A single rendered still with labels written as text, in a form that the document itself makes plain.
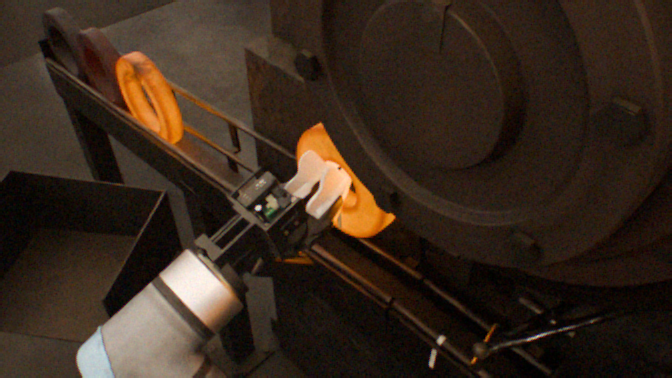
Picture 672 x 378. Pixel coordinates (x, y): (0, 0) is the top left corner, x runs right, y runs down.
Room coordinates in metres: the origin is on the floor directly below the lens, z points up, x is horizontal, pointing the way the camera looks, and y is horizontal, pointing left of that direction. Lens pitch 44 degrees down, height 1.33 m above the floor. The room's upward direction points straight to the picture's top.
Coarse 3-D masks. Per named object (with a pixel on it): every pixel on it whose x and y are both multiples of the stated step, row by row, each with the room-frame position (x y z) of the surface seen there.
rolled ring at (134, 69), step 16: (128, 64) 0.91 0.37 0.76; (144, 64) 0.90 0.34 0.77; (128, 80) 0.95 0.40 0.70; (144, 80) 0.87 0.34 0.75; (160, 80) 0.88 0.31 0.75; (128, 96) 0.95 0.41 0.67; (144, 96) 0.97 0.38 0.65; (160, 96) 0.86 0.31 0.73; (144, 112) 0.94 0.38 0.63; (160, 112) 0.85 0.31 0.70; (176, 112) 0.86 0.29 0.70; (160, 128) 0.86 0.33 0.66; (176, 128) 0.85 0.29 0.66
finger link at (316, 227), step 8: (336, 200) 0.49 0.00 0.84; (328, 208) 0.48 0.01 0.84; (336, 208) 0.48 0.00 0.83; (312, 216) 0.47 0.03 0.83; (328, 216) 0.47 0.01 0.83; (336, 216) 0.47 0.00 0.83; (312, 224) 0.46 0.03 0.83; (320, 224) 0.46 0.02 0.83; (328, 224) 0.46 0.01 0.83; (312, 232) 0.45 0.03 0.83; (320, 232) 0.45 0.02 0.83; (328, 232) 0.46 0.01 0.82; (304, 240) 0.44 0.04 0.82; (312, 240) 0.44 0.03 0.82
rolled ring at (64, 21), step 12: (48, 12) 1.18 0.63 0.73; (60, 12) 1.18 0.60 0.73; (48, 24) 1.20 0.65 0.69; (60, 24) 1.14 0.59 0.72; (72, 24) 1.15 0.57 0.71; (48, 36) 1.22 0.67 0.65; (60, 36) 1.23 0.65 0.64; (72, 36) 1.13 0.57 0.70; (60, 48) 1.22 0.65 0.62; (72, 48) 1.12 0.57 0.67; (60, 60) 1.20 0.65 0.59; (72, 60) 1.21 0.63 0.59; (72, 72) 1.18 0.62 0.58; (84, 72) 1.11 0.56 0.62
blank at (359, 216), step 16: (320, 128) 0.56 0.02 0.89; (304, 144) 0.57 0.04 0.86; (320, 144) 0.55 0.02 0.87; (336, 160) 0.53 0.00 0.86; (352, 176) 0.51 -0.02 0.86; (352, 192) 0.55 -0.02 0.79; (368, 192) 0.49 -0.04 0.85; (352, 208) 0.51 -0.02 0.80; (368, 208) 0.49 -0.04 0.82; (336, 224) 0.53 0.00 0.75; (352, 224) 0.51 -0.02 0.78; (368, 224) 0.49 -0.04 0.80; (384, 224) 0.48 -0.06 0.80
